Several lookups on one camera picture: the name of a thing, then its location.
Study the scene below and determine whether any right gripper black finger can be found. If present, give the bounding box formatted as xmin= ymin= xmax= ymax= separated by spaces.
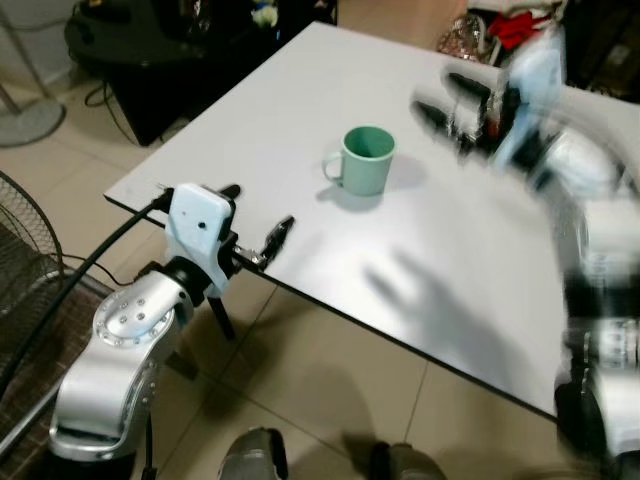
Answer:
xmin=412 ymin=95 xmax=471 ymax=141
xmin=445 ymin=72 xmax=501 ymax=106

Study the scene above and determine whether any glittery patterned bag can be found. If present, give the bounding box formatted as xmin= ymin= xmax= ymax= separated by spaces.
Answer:
xmin=438 ymin=16 xmax=493 ymax=58

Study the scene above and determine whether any black table leg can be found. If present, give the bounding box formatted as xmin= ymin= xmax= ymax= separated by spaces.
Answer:
xmin=205 ymin=292 xmax=237 ymax=342

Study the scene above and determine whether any red cloth item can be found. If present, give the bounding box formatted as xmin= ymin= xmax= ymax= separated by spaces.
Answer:
xmin=488 ymin=10 xmax=547 ymax=52

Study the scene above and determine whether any green ceramic mug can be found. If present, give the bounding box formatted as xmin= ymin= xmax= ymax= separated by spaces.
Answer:
xmin=322 ymin=125 xmax=397 ymax=198

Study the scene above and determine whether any dark cluttered shelf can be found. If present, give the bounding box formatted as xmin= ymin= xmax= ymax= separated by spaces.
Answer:
xmin=546 ymin=0 xmax=640 ymax=103

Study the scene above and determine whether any black round furniture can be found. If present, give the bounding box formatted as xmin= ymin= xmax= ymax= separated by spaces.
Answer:
xmin=64 ymin=0 xmax=337 ymax=147

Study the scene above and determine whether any small white yellow toy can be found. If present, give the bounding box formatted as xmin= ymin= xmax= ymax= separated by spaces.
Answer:
xmin=252 ymin=0 xmax=281 ymax=28

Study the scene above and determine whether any grey left robot foot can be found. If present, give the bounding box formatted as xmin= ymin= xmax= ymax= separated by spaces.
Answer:
xmin=219 ymin=427 xmax=291 ymax=480

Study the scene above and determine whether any grey robot foot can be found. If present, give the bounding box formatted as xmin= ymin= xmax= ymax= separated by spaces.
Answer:
xmin=219 ymin=427 xmax=291 ymax=480
xmin=369 ymin=440 xmax=447 ymax=480

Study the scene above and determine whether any white standing fan base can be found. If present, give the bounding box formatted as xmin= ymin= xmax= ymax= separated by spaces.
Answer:
xmin=0 ymin=0 xmax=67 ymax=148

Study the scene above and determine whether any grey right robot foot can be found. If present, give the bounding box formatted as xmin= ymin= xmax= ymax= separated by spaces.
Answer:
xmin=369 ymin=440 xmax=447 ymax=480

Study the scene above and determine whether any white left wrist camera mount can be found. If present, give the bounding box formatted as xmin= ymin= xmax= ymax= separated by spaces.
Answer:
xmin=164 ymin=184 xmax=237 ymax=299

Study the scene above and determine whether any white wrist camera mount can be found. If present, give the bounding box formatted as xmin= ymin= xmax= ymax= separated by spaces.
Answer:
xmin=164 ymin=184 xmax=237 ymax=299
xmin=494 ymin=32 xmax=567 ymax=173

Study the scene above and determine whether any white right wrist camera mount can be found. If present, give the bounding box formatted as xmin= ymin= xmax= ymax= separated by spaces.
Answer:
xmin=494 ymin=32 xmax=567 ymax=173

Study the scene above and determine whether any black floor cable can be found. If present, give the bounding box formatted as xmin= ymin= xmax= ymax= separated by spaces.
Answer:
xmin=84 ymin=80 xmax=143 ymax=143

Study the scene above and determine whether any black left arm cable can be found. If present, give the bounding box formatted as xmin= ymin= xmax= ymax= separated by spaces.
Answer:
xmin=0 ymin=196 xmax=173 ymax=401

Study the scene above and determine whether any black wire fan grille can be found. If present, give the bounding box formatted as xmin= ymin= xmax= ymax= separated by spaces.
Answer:
xmin=0 ymin=170 xmax=67 ymax=346

